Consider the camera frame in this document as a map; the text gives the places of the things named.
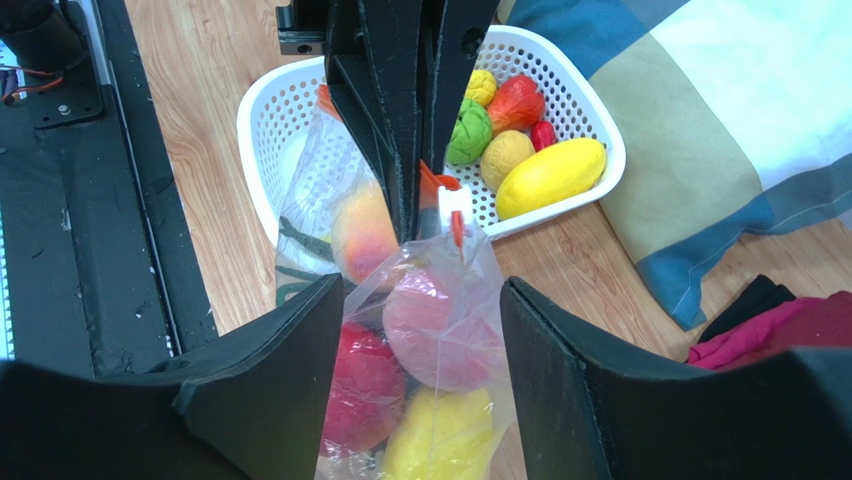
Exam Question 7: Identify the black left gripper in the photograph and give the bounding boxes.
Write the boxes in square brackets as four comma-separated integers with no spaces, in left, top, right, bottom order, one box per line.
[275,0,499,243]

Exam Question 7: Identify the red folded cloth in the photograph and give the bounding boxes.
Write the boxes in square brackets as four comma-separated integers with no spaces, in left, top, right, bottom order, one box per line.
[687,291,851,371]

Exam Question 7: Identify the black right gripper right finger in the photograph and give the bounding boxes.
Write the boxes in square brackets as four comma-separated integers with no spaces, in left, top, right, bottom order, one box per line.
[500,277,851,479]

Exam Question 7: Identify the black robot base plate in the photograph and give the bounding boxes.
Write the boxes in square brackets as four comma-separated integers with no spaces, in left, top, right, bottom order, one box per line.
[1,1,218,378]

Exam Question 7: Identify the small orange fruit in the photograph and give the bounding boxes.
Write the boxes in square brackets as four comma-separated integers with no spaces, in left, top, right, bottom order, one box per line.
[480,130,535,191]

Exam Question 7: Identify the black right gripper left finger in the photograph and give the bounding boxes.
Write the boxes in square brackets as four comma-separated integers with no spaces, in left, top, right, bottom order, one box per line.
[1,274,344,479]

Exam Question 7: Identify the black folded cloth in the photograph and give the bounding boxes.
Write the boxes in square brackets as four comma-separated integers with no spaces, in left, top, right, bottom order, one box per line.
[698,275,797,343]

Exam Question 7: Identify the green apple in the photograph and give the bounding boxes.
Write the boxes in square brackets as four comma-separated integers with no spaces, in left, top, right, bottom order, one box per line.
[446,98,493,165]

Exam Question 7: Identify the blue beige checked pillow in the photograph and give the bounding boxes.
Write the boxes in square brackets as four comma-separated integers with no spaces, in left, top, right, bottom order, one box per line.
[508,1,851,330]

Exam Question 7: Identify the orange yellow peach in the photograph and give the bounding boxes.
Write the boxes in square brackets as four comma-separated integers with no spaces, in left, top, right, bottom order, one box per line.
[330,180,399,284]

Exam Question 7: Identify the green scallion bunch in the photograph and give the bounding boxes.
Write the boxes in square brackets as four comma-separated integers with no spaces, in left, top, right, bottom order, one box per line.
[275,215,340,307]

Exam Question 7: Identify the clear zip top bag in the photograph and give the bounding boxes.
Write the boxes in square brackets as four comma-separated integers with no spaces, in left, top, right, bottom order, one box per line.
[276,85,514,479]

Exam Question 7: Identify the white perforated plastic basket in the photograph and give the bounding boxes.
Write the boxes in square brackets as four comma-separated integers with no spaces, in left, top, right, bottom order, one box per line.
[236,25,626,244]

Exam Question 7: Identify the red apple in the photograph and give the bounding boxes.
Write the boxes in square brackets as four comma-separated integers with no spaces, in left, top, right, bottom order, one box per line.
[319,322,407,458]

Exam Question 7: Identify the yellow mango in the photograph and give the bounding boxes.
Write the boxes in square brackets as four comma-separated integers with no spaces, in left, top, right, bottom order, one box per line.
[496,138,607,221]

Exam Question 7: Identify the pink peach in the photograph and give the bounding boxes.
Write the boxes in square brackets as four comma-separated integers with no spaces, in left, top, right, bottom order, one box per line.
[382,269,503,392]

